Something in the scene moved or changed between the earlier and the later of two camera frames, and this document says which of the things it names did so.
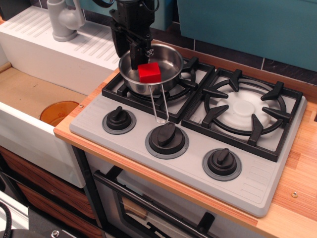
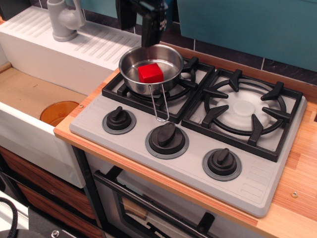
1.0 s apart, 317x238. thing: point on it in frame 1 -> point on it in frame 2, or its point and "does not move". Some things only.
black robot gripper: (136, 18) -> (153, 28)
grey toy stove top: (235, 175) does not move
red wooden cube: (149, 73) does not move
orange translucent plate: (55, 113) does not move
